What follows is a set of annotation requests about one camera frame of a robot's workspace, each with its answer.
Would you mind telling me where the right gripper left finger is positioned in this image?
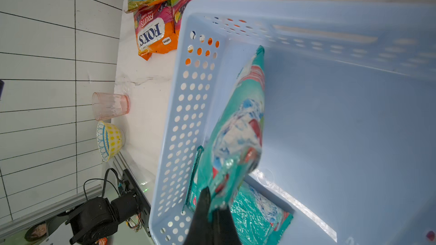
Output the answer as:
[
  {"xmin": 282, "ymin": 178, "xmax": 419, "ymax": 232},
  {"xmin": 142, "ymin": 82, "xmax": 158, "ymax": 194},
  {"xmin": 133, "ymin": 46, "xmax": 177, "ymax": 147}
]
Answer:
[{"xmin": 184, "ymin": 187, "xmax": 212, "ymax": 245}]

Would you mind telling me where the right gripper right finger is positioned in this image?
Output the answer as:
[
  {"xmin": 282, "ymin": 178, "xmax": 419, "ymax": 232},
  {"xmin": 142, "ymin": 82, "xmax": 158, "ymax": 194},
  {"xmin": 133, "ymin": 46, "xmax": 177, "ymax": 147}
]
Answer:
[{"xmin": 214, "ymin": 207, "xmax": 241, "ymax": 245}]

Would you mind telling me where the teal candy bag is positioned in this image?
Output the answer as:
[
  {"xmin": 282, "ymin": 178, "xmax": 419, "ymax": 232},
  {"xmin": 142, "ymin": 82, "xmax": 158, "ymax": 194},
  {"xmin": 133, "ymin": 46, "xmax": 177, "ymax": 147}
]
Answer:
[
  {"xmin": 193, "ymin": 46, "xmax": 266, "ymax": 213},
  {"xmin": 185, "ymin": 146, "xmax": 293, "ymax": 245}
]

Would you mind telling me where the light blue plastic basket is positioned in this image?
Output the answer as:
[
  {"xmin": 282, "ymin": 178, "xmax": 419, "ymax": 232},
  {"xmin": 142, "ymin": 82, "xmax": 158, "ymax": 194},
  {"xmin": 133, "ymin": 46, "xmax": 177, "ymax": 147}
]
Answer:
[{"xmin": 149, "ymin": 0, "xmax": 436, "ymax": 245}]

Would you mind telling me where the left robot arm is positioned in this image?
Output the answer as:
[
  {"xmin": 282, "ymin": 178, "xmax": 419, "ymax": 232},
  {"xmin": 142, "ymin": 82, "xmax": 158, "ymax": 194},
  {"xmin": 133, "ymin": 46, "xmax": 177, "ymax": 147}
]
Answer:
[{"xmin": 66, "ymin": 192, "xmax": 139, "ymax": 245}]

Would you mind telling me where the yellow patterned bowl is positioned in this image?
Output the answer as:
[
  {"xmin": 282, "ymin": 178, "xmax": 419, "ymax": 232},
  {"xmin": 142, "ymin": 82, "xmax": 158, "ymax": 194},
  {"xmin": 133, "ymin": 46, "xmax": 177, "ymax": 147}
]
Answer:
[{"xmin": 97, "ymin": 121, "xmax": 125, "ymax": 162}]

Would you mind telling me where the pink plastic cup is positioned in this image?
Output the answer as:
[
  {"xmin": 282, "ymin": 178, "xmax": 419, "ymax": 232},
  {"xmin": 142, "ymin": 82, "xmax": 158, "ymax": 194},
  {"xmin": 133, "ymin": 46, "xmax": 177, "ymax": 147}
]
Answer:
[{"xmin": 92, "ymin": 93, "xmax": 130, "ymax": 121}]

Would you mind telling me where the orange Fox's candy bag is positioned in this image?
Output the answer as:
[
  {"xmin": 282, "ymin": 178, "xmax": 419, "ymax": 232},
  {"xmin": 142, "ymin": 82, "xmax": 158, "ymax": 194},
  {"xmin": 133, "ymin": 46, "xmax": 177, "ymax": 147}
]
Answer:
[{"xmin": 134, "ymin": 2, "xmax": 178, "ymax": 61}]

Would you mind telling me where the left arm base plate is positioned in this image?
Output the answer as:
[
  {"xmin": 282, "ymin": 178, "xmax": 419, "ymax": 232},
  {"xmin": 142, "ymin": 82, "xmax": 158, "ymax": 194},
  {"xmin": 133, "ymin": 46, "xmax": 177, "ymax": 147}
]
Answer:
[{"xmin": 119, "ymin": 169, "xmax": 151, "ymax": 237}]

